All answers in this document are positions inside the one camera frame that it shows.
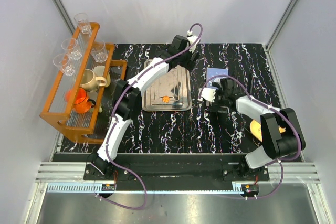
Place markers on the clear glass cup lower shelf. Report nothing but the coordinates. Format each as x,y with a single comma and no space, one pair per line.
99,52

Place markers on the orange swirl cookie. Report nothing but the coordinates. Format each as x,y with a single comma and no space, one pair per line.
165,99

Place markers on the clear glass cup middle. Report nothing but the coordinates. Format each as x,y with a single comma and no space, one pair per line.
72,49

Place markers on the orange plastic cup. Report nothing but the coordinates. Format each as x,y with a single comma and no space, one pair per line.
83,103

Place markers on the silver tin lid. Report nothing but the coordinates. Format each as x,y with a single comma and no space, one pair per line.
211,72

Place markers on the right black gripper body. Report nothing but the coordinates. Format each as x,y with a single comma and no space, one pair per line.
219,101

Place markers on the cream paper liner stack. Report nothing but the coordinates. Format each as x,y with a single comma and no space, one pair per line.
99,71

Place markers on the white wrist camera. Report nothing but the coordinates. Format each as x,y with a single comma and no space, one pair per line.
193,41
207,94

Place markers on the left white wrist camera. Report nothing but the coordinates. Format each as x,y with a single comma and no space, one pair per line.
193,41

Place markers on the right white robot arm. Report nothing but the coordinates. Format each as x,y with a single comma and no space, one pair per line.
281,134

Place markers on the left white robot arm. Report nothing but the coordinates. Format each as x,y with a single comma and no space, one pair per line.
127,99

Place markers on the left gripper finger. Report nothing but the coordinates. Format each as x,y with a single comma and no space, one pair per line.
196,57
190,65

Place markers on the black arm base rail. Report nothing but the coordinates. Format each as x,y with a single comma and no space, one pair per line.
174,172

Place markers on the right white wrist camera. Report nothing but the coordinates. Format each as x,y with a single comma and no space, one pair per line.
207,94

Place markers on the clear glass cup far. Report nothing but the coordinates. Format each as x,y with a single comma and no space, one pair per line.
83,23

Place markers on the clear glass cup near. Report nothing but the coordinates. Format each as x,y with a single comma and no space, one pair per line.
64,64

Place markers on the beige ceramic cup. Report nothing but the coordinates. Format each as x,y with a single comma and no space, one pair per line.
91,82

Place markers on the clear glass cup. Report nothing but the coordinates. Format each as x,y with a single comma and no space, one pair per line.
64,64
83,23
72,49

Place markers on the orange wooden rack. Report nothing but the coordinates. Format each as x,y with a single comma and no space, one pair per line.
74,112

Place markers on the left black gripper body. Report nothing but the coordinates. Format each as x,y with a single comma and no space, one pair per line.
184,57

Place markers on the steel baking tray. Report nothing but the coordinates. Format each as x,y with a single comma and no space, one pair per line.
175,84

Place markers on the yellow plastic plate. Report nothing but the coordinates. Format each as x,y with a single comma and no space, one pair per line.
255,129

